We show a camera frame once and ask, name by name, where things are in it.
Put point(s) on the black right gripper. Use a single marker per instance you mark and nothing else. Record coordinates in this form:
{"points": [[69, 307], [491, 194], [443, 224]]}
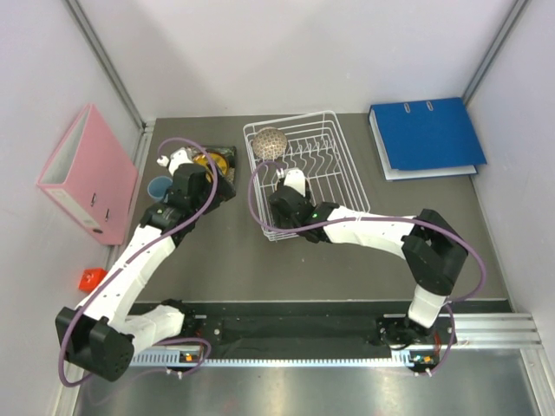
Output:
{"points": [[279, 220]]}

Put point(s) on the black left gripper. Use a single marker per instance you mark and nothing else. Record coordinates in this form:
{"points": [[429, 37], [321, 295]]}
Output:
{"points": [[224, 192]]}

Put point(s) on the yellow round plate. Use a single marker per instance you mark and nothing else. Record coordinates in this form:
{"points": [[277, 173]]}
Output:
{"points": [[219, 160]]}

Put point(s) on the light blue plastic cup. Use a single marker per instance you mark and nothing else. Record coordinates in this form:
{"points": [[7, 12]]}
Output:
{"points": [[157, 188]]}

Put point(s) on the black floral square plate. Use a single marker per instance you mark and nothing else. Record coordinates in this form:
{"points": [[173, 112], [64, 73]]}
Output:
{"points": [[229, 152]]}

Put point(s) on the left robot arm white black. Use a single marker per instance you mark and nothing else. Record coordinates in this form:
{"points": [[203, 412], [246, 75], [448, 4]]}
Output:
{"points": [[99, 335]]}

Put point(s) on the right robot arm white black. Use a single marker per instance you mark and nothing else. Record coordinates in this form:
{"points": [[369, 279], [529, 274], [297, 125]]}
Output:
{"points": [[434, 259]]}

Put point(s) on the beige patterned bowl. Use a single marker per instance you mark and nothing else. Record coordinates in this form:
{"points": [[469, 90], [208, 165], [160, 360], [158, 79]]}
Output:
{"points": [[269, 143]]}

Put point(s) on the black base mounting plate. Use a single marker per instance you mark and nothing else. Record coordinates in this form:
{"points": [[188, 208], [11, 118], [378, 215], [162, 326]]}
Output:
{"points": [[225, 322]]}

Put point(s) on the red box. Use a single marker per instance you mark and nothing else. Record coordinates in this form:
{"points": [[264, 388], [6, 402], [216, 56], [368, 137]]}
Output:
{"points": [[91, 279]]}

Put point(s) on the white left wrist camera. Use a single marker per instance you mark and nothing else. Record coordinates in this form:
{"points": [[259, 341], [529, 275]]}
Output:
{"points": [[176, 159]]}

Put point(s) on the white wire dish rack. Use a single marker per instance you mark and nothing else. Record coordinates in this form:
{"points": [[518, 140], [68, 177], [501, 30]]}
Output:
{"points": [[317, 146]]}

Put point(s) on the pink ring binder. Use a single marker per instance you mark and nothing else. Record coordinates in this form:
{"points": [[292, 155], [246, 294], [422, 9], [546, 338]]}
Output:
{"points": [[91, 177]]}

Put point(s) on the blue ring binder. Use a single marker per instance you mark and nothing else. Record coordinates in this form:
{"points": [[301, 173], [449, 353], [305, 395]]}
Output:
{"points": [[425, 139]]}

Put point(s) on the grey slotted cable duct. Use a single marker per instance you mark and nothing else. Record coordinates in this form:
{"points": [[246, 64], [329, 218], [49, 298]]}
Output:
{"points": [[174, 358]]}

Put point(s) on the aluminium frame rail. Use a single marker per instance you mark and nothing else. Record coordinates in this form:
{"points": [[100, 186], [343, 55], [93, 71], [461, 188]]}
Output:
{"points": [[496, 331]]}

